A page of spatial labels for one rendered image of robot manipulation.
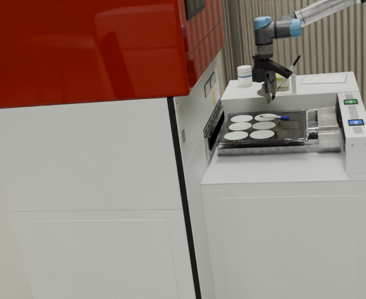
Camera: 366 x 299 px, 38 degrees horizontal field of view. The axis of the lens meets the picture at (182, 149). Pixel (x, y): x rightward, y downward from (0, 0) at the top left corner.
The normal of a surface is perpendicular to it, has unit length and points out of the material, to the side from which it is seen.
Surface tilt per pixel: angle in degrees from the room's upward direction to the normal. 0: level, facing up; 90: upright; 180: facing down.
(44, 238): 90
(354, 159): 90
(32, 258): 90
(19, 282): 0
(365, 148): 90
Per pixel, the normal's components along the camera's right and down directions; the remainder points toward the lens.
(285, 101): -0.22, 0.38
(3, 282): -0.13, -0.92
